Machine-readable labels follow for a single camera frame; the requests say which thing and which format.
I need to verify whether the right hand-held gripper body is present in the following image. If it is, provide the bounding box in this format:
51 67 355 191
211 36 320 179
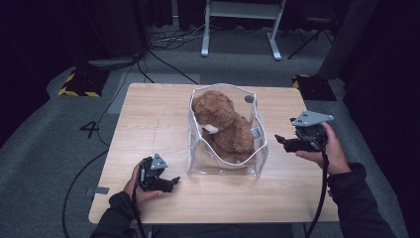
291 110 335 154

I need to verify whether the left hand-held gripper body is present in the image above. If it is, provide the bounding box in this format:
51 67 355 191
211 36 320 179
138 152 170 192

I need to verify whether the person's left hand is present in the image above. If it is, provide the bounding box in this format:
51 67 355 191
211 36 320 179
123 164 164 208

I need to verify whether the person's right hand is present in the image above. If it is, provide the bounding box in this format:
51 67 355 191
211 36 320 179
294 121 352 177

